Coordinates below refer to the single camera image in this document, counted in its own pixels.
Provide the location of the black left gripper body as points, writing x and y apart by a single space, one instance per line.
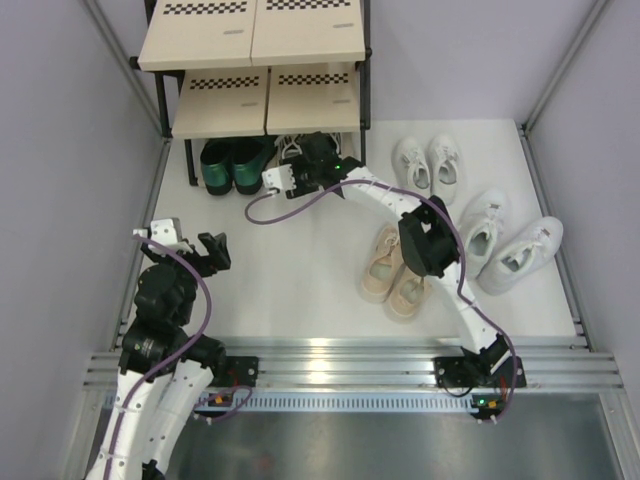
184 274

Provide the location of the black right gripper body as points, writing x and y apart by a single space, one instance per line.
305 179

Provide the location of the black white sneaker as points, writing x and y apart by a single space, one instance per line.
337 140
287 146

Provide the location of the green loafer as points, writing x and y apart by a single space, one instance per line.
251 156
215 161

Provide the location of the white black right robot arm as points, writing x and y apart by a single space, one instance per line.
431 248

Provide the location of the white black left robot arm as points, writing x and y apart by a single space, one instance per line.
165 374

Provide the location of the black beige shoe shelf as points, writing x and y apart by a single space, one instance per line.
247 68

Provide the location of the white grey sneaker left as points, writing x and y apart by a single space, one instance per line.
411 166

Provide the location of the white grey sneaker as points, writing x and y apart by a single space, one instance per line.
411 166
444 161

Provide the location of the beige lace sneaker left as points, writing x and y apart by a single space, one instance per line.
382 266

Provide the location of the beige lace sneaker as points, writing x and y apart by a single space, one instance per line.
382 266
407 296

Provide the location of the white grey sneaker right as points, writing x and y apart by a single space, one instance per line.
444 161

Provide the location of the beige lace sneaker right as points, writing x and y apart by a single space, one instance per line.
407 296

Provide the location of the white leather sneaker left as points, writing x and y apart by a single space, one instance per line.
481 227

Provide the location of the white leather sneaker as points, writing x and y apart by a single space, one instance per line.
481 227
531 249

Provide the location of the white leather sneaker right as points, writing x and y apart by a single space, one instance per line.
531 249

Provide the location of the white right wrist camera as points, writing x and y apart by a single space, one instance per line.
281 179

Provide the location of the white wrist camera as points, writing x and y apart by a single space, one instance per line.
281 179
165 232

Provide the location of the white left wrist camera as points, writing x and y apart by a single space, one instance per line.
165 232

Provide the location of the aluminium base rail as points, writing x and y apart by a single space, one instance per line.
403 375

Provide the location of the aluminium frame post left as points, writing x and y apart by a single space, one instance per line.
109 36

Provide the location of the aluminium frame post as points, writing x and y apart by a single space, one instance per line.
109 36
570 55

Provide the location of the aluminium frame post right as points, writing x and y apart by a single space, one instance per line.
570 55

